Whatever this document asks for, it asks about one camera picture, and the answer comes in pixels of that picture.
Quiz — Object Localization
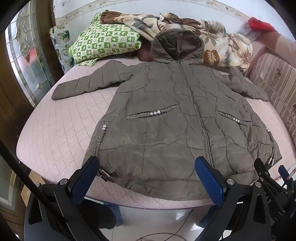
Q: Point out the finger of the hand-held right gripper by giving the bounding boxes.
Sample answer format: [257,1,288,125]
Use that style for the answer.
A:
[278,165,292,186]
[254,158,291,216]

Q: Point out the stained glass door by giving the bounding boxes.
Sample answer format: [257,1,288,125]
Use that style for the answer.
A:
[5,4,56,107]

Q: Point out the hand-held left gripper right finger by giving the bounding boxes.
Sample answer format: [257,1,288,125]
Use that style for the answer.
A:
[195,156,271,241]

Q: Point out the white grey cloth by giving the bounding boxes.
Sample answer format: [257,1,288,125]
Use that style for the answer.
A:
[238,22,255,37]

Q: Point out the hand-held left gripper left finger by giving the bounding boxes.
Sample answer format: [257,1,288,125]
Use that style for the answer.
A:
[25,156,105,241]

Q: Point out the brown fringed cloth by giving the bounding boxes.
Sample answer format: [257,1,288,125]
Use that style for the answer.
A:
[100,10,123,25]

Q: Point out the green checked pillow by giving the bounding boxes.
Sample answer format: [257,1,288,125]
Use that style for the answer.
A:
[69,13,142,67]

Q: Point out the olive hooded puffer jacket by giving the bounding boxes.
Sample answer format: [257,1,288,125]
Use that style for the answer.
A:
[51,29,283,202]

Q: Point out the pink quilted bed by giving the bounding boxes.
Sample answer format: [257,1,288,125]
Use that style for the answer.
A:
[16,54,296,208]

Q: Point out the striped floral bed cushion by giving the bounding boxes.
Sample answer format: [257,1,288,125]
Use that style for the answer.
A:
[248,53,296,144]

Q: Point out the red cloth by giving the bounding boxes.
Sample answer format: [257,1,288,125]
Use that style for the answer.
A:
[248,17,277,32]

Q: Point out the leaf print blanket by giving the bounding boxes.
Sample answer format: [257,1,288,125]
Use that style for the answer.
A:
[114,13,253,70]

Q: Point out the thin floor cable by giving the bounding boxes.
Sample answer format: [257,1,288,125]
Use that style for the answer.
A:
[139,209,208,241]

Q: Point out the dusty pink pillow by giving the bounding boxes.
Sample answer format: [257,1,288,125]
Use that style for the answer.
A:
[136,41,154,63]

